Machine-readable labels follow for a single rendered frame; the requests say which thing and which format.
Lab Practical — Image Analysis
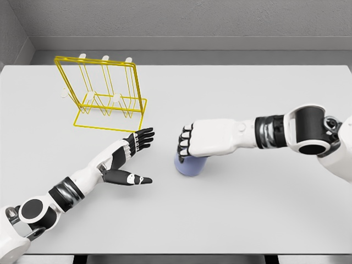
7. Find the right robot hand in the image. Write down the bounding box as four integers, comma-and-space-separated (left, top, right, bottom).
176, 118, 244, 164

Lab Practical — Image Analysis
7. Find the lavender blue cup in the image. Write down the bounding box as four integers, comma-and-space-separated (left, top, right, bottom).
174, 152, 207, 177

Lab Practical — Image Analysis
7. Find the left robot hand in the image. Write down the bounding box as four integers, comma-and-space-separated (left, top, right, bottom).
95, 127, 156, 186

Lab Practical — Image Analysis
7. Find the yellow wire cup holder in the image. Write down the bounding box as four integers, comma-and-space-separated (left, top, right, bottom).
53, 53, 148, 133

